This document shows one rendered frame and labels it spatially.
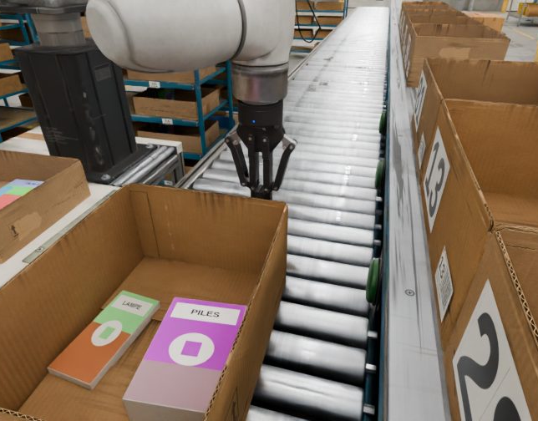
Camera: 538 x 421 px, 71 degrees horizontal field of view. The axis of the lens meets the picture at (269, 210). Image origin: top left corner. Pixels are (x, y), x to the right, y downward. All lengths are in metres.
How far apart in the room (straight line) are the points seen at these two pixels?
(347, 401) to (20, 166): 0.95
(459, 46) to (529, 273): 1.18
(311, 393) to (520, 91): 0.90
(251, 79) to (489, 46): 1.07
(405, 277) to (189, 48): 0.39
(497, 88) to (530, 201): 0.42
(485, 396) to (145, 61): 0.44
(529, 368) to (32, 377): 0.56
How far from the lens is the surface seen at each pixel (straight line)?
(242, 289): 0.68
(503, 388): 0.31
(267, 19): 0.55
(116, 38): 0.46
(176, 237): 0.72
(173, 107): 2.22
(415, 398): 0.42
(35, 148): 1.45
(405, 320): 0.48
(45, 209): 0.95
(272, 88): 0.59
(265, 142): 0.64
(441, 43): 1.50
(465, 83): 1.13
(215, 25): 0.49
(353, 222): 0.89
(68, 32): 1.13
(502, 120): 0.75
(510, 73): 1.15
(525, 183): 0.81
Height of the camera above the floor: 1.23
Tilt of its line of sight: 32 degrees down
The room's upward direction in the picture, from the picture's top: straight up
